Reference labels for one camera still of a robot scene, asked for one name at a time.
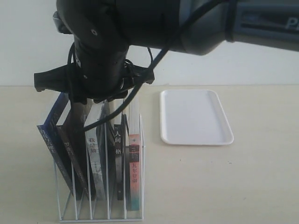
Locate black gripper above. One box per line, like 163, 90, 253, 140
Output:
34, 39, 155, 104

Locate blue moon cover book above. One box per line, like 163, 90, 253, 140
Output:
37, 92, 73, 192

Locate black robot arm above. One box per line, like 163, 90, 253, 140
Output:
34, 0, 299, 104

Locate grey white spine book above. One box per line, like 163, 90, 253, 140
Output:
84, 101, 110, 201

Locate pink teal lake book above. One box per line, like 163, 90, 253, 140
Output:
128, 96, 141, 211

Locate black spine thin book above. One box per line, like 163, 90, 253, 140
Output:
114, 110, 126, 201

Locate dark brown cover book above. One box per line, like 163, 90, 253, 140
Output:
56, 100, 96, 199

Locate white plastic tray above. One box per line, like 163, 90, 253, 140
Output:
159, 89, 234, 146

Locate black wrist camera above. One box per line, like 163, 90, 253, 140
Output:
53, 11, 71, 35

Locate white wire book rack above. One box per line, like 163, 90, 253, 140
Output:
53, 115, 146, 224

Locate black cable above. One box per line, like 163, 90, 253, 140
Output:
66, 0, 236, 135

